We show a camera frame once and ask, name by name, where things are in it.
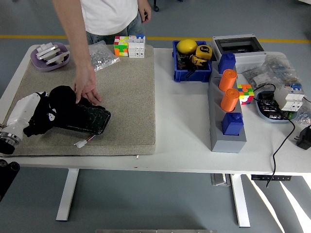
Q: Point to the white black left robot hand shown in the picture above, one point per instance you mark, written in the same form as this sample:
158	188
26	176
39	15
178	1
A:
23	109

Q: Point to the person's left hand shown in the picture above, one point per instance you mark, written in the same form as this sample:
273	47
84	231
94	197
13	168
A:
145	11

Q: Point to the person's right hand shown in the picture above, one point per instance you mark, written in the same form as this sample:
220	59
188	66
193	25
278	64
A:
86	82

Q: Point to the person's right forearm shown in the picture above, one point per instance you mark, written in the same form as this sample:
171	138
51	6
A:
76	36

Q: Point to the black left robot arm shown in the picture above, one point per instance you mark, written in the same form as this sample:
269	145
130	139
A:
6	179

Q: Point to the black table control panel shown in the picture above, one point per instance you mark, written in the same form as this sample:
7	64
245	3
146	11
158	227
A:
271	177

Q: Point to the black chair caster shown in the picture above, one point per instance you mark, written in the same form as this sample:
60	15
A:
156	8

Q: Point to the black padding cloth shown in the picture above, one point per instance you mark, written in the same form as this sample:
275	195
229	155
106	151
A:
100	107

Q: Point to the clear bag of metal nuts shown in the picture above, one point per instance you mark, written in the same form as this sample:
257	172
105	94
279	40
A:
104	58

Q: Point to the person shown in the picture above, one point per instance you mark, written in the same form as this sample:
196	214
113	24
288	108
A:
109	14

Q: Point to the white breaker stack blue top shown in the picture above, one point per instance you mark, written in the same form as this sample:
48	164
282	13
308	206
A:
136	48

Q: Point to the grey-brown mat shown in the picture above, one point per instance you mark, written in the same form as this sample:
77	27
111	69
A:
126	97

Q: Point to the large colourful puzzle cube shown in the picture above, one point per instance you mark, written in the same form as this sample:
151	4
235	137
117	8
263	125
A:
121	47

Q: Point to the purple oval tray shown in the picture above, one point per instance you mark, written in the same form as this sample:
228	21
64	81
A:
40	65

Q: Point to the silver flat bar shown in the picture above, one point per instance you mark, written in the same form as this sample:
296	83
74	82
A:
48	52

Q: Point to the white slotted block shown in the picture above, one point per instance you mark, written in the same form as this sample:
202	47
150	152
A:
47	46

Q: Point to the yellow round ball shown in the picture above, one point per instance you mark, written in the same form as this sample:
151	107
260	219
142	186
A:
187	46

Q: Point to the dark metal tool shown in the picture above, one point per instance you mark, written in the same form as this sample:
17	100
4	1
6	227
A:
182	63

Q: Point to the blue plastic bin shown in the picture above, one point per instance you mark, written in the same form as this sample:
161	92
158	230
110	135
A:
192	75

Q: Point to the white table leg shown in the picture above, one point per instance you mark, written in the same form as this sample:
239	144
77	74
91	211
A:
66	194
240	201

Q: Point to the blue square peg block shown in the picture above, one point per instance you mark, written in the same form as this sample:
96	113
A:
232	125
226	64

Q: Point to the orange cylinder peg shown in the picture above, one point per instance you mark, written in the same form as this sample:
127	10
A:
227	80
229	100

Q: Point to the clear bag of grey parts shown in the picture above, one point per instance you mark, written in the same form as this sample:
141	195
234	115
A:
259	77

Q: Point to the small colourful puzzle cube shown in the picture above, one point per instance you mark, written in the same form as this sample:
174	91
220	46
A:
246	95

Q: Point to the clear bag of coloured parts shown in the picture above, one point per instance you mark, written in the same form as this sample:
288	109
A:
282	68

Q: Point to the black circuit modules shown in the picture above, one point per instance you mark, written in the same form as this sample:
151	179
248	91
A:
267	104

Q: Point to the long grey block holder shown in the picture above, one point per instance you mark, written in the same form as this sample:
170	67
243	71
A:
227	144

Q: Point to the light blue oval tray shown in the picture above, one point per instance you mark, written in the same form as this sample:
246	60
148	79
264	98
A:
267	117

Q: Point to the grey metal box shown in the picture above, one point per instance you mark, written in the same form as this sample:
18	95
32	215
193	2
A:
220	179

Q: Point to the white circuit breaker blue clips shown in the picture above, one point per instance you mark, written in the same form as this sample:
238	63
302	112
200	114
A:
289	99

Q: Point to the clear bag of metal rings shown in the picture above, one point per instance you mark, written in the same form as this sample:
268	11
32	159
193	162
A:
305	117

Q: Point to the black power adapter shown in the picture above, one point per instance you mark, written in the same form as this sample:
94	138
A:
305	138

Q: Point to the white T-shaped bracket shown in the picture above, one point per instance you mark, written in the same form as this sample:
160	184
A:
57	58

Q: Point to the grey electrical enclosure box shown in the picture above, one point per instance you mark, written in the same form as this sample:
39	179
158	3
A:
250	57

